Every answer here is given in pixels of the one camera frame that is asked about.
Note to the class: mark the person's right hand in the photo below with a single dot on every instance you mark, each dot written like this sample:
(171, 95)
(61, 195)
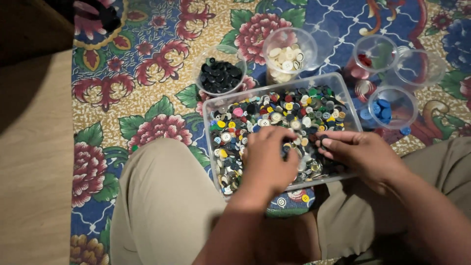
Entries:
(368, 156)

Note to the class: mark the black dark object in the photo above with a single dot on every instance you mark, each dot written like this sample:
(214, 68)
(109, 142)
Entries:
(99, 14)

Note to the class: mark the single loose white button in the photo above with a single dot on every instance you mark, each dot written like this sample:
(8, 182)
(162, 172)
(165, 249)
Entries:
(281, 201)

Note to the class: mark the floral patterned mat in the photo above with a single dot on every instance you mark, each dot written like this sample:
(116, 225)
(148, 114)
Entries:
(154, 55)

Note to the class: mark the heap of blue buttons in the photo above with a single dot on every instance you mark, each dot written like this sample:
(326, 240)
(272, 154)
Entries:
(381, 110)

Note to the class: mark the single black button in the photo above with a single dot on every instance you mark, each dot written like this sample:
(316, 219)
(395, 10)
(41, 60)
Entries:
(323, 138)

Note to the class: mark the heap of white buttons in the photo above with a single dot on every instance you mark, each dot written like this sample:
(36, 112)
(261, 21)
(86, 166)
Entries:
(285, 60)

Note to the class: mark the clear cup holding red buttons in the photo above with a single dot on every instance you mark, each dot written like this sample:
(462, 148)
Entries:
(382, 51)

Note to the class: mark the person's beige trousers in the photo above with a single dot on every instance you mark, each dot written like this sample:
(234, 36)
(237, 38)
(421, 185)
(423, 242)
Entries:
(165, 198)

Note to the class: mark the heap of black buttons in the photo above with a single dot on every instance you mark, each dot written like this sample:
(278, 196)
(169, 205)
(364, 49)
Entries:
(220, 77)

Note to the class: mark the single loose yellow button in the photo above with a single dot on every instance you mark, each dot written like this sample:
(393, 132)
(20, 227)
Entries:
(305, 198)

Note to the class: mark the single loose blue button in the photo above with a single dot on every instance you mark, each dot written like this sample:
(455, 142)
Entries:
(405, 131)

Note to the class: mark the empty clear plastic cup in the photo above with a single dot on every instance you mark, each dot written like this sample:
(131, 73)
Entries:
(423, 70)

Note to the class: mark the clear plastic tub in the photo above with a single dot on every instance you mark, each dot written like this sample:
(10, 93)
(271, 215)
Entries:
(220, 105)

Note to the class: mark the person's left hand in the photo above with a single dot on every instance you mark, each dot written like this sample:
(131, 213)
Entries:
(266, 165)

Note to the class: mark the clear cup holding black buttons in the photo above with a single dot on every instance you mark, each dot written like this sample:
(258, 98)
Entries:
(206, 59)

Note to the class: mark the person's right fingers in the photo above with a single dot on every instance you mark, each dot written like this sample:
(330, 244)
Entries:
(336, 145)

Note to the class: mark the clear cup holding white buttons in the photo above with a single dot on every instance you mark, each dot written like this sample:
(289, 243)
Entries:
(305, 40)

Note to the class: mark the heap of red buttons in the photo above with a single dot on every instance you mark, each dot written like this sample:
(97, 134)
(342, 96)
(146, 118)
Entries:
(364, 60)

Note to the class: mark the clear cup holding blue buttons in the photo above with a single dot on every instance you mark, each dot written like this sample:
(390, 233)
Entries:
(403, 106)

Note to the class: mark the pile of mixed coloured buttons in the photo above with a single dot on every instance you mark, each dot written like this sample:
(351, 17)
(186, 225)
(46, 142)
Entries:
(279, 110)

